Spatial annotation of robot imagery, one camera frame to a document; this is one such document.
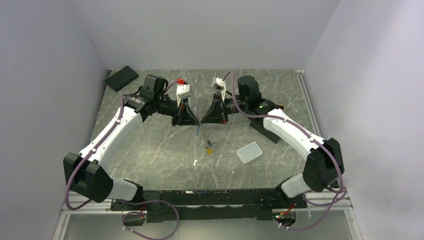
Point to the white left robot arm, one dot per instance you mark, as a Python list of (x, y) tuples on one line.
[(86, 172)]

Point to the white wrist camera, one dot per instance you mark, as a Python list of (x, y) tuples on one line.
[(220, 85), (183, 92)]

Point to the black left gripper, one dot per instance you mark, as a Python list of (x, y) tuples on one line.
[(187, 117)]

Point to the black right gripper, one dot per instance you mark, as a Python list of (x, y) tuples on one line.
[(215, 114)]

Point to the black box at rear left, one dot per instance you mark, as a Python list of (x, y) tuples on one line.
[(121, 78)]

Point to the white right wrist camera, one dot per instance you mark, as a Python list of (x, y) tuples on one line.
[(220, 85)]

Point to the black flat box with sticker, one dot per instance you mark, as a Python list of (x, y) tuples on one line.
[(258, 125)]

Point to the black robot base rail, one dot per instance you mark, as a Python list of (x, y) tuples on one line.
[(212, 204)]

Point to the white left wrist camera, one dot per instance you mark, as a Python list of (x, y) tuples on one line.
[(183, 92)]

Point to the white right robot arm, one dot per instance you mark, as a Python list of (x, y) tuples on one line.
[(323, 157)]

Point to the yellow key tag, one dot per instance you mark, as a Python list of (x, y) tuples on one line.
[(209, 151)]

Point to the aluminium frame rail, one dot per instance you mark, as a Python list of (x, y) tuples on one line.
[(316, 201)]

